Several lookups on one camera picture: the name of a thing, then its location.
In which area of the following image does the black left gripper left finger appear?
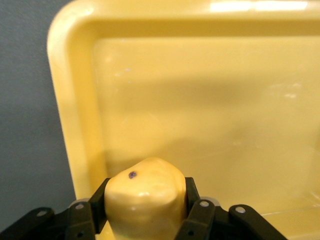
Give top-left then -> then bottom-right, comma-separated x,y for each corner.
0,176 -> 113,240

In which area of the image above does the yellow plastic tray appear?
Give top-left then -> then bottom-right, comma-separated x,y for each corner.
46,0 -> 320,240

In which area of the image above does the yellow toy potato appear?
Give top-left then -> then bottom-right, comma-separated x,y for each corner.
103,156 -> 189,240

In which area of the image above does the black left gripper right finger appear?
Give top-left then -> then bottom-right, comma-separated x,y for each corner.
174,176 -> 288,240

